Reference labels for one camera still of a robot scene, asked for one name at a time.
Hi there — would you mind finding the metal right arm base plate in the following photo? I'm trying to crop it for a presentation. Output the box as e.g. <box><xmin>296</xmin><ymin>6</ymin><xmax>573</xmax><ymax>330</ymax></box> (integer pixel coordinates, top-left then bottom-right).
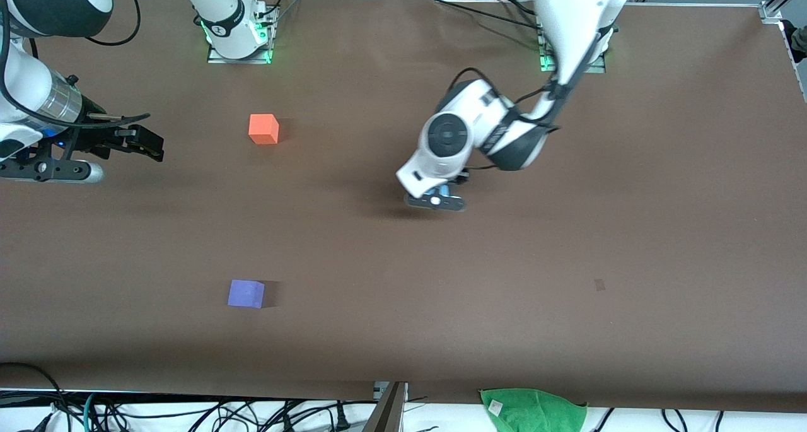
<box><xmin>207</xmin><ymin>41</ymin><xmax>274</xmax><ymax>65</ymax></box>

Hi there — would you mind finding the purple foam block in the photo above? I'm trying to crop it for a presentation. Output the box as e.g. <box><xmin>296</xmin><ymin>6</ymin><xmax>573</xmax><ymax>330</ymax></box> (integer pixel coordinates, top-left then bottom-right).
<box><xmin>228</xmin><ymin>279</ymin><xmax>266</xmax><ymax>309</ymax></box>

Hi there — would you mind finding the black looped floor cable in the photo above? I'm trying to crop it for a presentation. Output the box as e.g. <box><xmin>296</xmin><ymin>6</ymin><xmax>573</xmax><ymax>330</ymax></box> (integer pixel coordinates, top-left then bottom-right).
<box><xmin>0</xmin><ymin>361</ymin><xmax>67</xmax><ymax>432</ymax></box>

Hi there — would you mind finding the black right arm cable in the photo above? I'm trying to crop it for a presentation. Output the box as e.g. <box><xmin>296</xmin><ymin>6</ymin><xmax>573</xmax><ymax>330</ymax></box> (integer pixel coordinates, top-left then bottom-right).
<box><xmin>0</xmin><ymin>0</ymin><xmax>152</xmax><ymax>130</ymax></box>

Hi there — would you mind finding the grey metal post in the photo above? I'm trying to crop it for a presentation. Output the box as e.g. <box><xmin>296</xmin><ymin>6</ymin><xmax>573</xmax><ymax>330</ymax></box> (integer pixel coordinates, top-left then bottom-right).
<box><xmin>363</xmin><ymin>382</ymin><xmax>409</xmax><ymax>432</ymax></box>

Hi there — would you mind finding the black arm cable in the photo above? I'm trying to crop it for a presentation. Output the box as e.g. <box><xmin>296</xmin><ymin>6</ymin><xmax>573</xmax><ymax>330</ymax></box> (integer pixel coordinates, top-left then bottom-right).
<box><xmin>441</xmin><ymin>32</ymin><xmax>603</xmax><ymax>171</ymax></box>
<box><xmin>0</xmin><ymin>0</ymin><xmax>152</xmax><ymax>130</ymax></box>

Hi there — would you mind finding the black tangled floor cable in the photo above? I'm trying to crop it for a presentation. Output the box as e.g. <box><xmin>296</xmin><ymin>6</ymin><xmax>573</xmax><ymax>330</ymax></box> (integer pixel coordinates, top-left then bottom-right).
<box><xmin>95</xmin><ymin>397</ymin><xmax>379</xmax><ymax>432</ymax></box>

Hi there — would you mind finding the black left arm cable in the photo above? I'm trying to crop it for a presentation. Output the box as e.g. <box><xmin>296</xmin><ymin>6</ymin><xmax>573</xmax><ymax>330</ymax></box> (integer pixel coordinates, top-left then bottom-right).
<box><xmin>441</xmin><ymin>32</ymin><xmax>603</xmax><ymax>171</ymax></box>

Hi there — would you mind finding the green cloth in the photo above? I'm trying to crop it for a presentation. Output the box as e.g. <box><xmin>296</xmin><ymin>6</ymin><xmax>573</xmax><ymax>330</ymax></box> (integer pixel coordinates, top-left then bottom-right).
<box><xmin>479</xmin><ymin>388</ymin><xmax>588</xmax><ymax>432</ymax></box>

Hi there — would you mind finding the aluminium frame bracket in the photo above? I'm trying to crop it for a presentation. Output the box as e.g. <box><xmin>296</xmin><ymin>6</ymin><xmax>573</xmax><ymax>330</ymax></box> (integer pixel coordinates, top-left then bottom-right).
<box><xmin>760</xmin><ymin>0</ymin><xmax>807</xmax><ymax>23</ymax></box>

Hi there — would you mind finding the orange foam block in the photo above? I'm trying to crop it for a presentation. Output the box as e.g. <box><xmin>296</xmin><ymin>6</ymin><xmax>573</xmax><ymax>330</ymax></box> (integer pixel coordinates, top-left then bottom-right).
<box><xmin>248</xmin><ymin>114</ymin><xmax>280</xmax><ymax>145</ymax></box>

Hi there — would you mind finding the thin black table cable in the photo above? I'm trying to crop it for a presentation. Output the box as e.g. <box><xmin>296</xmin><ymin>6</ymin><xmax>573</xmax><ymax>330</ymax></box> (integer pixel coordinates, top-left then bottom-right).
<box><xmin>431</xmin><ymin>0</ymin><xmax>555</xmax><ymax>32</ymax></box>

